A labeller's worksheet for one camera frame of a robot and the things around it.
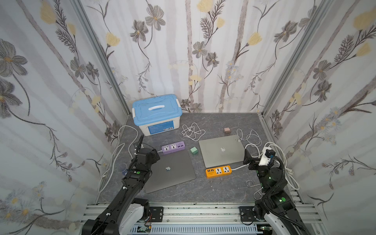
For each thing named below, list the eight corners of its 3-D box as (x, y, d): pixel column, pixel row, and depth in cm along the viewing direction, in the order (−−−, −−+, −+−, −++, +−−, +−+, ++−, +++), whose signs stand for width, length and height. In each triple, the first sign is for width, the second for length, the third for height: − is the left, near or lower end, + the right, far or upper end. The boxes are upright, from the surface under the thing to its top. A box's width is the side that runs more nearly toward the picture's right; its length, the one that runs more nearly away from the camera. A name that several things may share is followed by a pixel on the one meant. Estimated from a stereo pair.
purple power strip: (162, 154, 99) (162, 152, 96) (161, 147, 102) (161, 145, 100) (186, 149, 101) (185, 147, 99) (184, 143, 105) (184, 140, 102)
